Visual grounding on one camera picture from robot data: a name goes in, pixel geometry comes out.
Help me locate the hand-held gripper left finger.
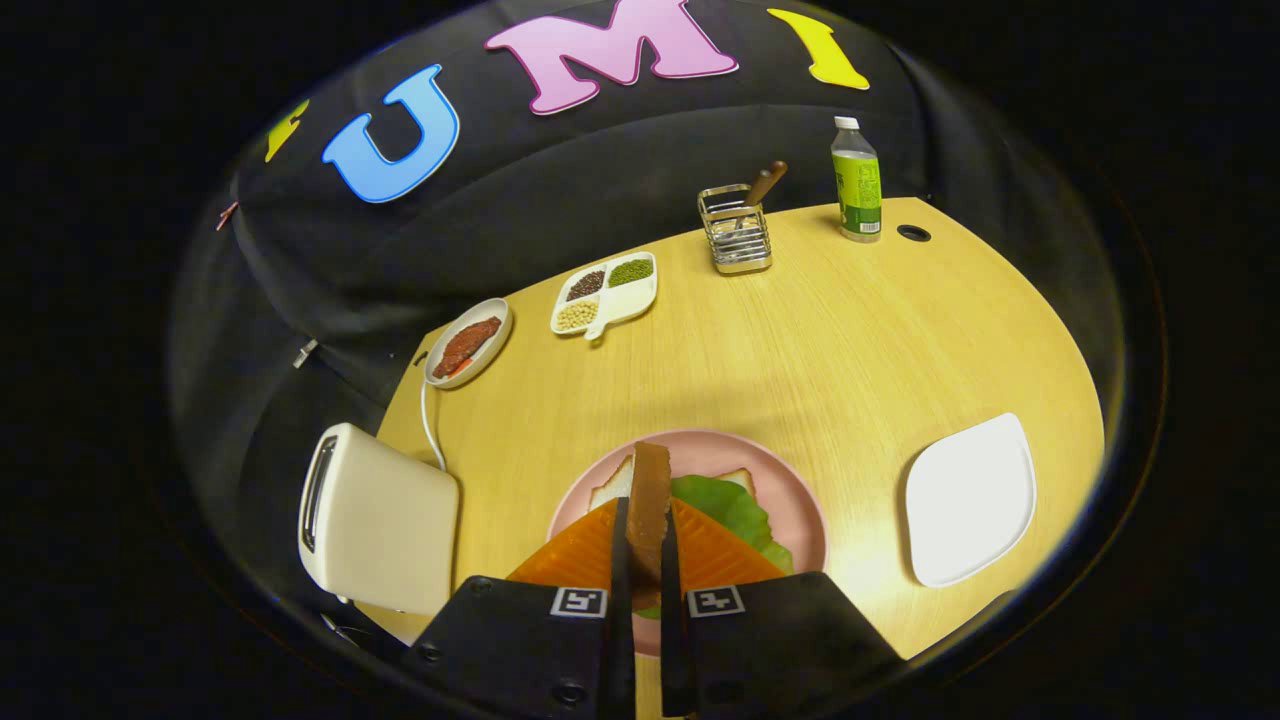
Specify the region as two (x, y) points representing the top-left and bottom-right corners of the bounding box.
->
(400, 497), (638, 720)

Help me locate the pink round plate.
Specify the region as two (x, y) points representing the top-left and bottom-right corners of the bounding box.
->
(547, 429), (830, 659)

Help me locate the white bread slice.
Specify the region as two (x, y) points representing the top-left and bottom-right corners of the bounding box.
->
(588, 455), (757, 513)

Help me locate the white divided dish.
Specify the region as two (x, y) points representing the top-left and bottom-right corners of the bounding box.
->
(549, 251), (659, 342)

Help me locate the toasted bread slice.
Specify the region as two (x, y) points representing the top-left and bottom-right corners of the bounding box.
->
(625, 441), (673, 611)

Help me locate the green lettuce leaf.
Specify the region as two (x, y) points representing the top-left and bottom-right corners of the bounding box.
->
(640, 475), (796, 621)

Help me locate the cream white toaster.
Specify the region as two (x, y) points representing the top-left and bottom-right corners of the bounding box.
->
(297, 422), (461, 617)

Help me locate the white toaster cable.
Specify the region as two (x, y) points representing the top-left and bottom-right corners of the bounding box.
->
(420, 378), (448, 471)

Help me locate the metal wire holder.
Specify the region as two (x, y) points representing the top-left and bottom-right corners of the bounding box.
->
(697, 184), (774, 276)

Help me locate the red meat slice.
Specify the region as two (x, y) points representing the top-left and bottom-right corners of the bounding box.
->
(433, 316), (503, 379)

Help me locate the white square plate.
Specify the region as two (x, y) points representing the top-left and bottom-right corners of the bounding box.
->
(904, 412), (1038, 589)

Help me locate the wooden handled utensil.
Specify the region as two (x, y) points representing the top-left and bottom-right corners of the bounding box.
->
(735, 160), (789, 231)

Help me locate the oval grey plate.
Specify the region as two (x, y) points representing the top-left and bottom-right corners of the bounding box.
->
(424, 297), (514, 390)

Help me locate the black backdrop cloth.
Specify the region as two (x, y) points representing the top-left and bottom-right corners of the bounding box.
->
(170, 0), (1131, 601)

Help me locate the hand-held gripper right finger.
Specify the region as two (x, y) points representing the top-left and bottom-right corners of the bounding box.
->
(660, 497), (907, 719)

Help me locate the green label plastic bottle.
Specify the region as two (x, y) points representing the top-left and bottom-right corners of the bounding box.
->
(831, 116), (883, 244)

